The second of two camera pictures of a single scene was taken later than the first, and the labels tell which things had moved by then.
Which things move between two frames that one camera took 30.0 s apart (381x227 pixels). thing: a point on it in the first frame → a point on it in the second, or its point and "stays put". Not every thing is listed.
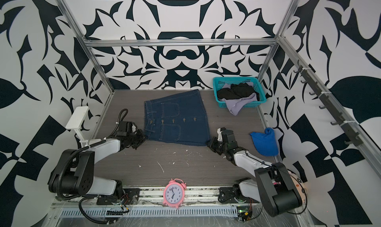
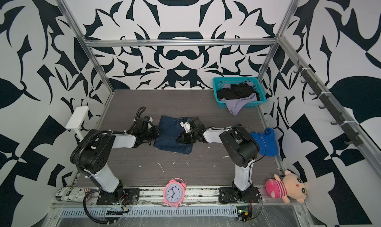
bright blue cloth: [265, 143] stays put
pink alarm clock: [173, 194] stays put
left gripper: [141, 133] → [155, 128]
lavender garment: [235, 104] stays put
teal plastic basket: [219, 82] stays put
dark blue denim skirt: [181, 118] → [167, 140]
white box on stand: [76, 121] stays put
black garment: [236, 90] stays put
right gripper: [211, 145] → [183, 140]
